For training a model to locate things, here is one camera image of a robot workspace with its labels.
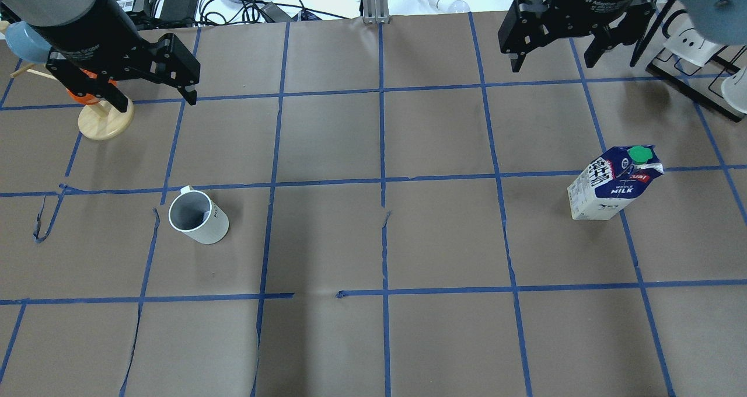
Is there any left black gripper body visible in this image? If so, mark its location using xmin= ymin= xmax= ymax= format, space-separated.
xmin=46 ymin=0 xmax=164 ymax=88

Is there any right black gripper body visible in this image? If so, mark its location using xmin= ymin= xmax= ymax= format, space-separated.
xmin=532 ymin=0 xmax=633 ymax=40

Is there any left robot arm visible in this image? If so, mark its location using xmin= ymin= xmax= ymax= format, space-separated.
xmin=2 ymin=0 xmax=201 ymax=112

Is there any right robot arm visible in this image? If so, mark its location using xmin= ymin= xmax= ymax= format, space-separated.
xmin=497 ymin=0 xmax=746 ymax=72

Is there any milk carton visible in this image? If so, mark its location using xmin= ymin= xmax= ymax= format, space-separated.
xmin=567 ymin=145 xmax=665 ymax=221

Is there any orange mug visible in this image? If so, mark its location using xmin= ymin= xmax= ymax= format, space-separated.
xmin=66 ymin=69 xmax=104 ymax=106

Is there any wooden mug tree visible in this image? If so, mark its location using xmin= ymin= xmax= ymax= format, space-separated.
xmin=1 ymin=21 xmax=134 ymax=141

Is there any black power adapter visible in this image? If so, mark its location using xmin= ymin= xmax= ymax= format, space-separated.
xmin=158 ymin=0 xmax=198 ymax=27

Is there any blue mug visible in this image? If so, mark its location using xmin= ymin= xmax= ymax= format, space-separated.
xmin=4 ymin=21 xmax=52 ymax=64

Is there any light bulb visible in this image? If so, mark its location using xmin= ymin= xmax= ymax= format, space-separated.
xmin=425 ymin=0 xmax=470 ymax=13

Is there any white mug on rack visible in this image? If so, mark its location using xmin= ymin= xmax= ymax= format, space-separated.
xmin=721 ymin=69 xmax=746 ymax=113

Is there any black cable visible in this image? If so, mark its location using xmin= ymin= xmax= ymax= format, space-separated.
xmin=198 ymin=0 xmax=362 ymax=25

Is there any aluminium frame post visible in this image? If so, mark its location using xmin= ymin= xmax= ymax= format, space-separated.
xmin=359 ymin=0 xmax=390 ymax=25

